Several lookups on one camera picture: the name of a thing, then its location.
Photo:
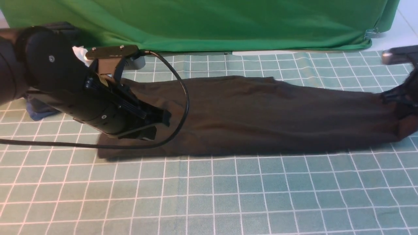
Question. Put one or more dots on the green checkered table mat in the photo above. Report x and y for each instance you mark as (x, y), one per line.
(67, 191)

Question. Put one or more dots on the green backdrop cloth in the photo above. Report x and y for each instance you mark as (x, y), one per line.
(212, 25)

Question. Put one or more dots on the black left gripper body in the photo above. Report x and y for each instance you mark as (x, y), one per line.
(81, 94)

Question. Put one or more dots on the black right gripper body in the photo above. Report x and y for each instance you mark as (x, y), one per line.
(404, 96)

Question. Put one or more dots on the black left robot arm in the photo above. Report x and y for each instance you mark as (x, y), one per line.
(40, 62)

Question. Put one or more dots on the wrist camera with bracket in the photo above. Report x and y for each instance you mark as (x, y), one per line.
(400, 55)
(112, 61)

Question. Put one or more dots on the silver binder clip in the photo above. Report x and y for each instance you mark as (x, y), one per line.
(371, 34)

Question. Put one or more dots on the white garment in pile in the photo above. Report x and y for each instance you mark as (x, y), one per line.
(80, 53)

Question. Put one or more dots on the dark gray long-sleeve top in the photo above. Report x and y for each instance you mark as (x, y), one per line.
(243, 116)

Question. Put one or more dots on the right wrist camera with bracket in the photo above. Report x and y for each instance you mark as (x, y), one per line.
(400, 55)

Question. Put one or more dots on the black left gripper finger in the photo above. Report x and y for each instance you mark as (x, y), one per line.
(147, 134)
(155, 115)

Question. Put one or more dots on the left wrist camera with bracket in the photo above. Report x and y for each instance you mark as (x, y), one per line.
(112, 61)

